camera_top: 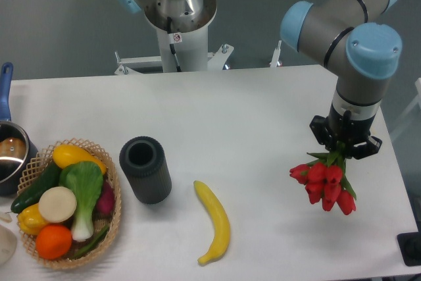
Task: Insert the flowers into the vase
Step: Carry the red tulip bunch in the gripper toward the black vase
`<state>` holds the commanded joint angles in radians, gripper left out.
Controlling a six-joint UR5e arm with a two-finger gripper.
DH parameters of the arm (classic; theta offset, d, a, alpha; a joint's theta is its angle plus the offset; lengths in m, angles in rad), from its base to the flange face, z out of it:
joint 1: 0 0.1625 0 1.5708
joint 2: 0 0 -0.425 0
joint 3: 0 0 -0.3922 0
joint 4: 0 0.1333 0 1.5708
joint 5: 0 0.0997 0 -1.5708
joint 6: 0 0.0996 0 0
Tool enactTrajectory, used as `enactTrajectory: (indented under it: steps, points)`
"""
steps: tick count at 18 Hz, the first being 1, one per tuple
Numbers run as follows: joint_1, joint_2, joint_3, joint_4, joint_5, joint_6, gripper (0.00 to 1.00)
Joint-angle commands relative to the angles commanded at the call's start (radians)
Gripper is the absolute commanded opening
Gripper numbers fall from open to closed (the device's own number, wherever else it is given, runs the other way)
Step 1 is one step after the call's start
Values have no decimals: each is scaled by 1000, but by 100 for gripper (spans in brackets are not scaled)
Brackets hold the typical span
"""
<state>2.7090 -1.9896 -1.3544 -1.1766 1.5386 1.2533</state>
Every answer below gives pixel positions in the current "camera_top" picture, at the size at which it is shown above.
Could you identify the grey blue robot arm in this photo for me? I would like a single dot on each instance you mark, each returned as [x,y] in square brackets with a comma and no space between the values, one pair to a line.
[340,35]

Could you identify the green chili pepper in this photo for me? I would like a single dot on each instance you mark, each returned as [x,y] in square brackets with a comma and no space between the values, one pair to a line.
[92,244]

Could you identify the dark grey ribbed vase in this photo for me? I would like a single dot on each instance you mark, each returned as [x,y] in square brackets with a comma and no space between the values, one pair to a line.
[143,161]

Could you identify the dark green cucumber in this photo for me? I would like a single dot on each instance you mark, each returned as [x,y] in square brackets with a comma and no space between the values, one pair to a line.
[48,179]

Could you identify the red tulip bouquet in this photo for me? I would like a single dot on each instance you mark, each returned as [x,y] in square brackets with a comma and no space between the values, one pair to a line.
[324,179]

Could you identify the yellow squash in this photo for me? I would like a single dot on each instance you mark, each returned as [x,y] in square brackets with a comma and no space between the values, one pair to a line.
[65,155]

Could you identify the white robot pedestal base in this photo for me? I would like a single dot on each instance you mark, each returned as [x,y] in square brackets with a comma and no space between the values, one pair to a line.
[182,32]

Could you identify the black device at edge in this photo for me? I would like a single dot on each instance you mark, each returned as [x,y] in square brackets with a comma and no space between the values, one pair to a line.
[409,245]

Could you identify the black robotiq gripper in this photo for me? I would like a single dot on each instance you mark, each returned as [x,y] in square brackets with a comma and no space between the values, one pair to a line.
[354,135]

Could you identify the blue handled saucepan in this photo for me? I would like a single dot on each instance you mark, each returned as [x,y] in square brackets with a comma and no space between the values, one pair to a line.
[16,147]

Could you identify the purple red onion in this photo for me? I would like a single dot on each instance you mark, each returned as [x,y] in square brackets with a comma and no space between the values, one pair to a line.
[105,203]

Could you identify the woven wicker basket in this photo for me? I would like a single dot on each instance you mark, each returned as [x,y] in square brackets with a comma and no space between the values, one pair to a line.
[35,167]

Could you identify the orange fruit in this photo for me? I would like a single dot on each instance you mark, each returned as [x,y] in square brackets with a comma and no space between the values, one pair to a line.
[53,241]

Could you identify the yellow bell pepper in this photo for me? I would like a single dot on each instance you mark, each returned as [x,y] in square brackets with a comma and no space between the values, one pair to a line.
[31,221]

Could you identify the yellow banana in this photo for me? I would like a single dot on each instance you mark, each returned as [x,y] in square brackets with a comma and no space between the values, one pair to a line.
[220,221]

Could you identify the green bok choy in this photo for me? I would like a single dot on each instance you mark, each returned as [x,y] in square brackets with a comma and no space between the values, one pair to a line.
[85,180]

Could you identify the small white garlic piece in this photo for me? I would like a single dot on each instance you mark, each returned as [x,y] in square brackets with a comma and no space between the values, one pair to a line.
[5,217]

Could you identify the white ceramic object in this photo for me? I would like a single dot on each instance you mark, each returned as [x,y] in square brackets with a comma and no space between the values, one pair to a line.
[8,244]

